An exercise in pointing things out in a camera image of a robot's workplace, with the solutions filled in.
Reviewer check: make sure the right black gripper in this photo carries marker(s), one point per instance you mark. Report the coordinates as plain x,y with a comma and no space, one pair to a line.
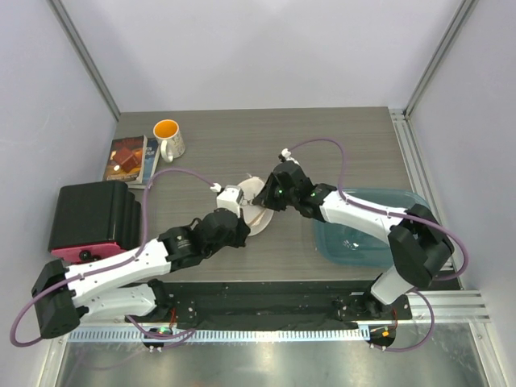
266,197

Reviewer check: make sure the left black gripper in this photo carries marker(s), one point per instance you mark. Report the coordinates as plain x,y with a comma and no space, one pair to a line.
243,230

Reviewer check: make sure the white mesh laundry bag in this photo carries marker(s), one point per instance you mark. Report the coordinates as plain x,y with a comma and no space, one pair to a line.
256,217

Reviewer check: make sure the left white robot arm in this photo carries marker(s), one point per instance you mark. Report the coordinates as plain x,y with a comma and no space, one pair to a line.
60,292

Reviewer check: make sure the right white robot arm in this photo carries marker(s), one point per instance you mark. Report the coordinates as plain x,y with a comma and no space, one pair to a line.
418,244

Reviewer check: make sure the blue plastic tub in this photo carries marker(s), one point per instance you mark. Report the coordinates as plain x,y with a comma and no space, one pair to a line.
348,246

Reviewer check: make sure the blue cover book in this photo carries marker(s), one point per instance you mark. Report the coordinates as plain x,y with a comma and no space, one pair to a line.
152,156

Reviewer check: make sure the white mug orange inside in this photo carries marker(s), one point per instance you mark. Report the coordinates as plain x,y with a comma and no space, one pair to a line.
171,143

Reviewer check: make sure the brown cover book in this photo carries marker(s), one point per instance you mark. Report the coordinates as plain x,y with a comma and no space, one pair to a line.
126,160

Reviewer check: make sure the black and pink box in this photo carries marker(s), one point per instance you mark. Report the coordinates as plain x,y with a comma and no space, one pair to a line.
93,221

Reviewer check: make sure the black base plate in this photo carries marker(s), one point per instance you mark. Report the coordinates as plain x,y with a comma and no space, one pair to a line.
271,306

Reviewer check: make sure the white slotted cable duct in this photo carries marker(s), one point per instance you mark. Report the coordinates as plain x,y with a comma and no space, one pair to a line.
132,335

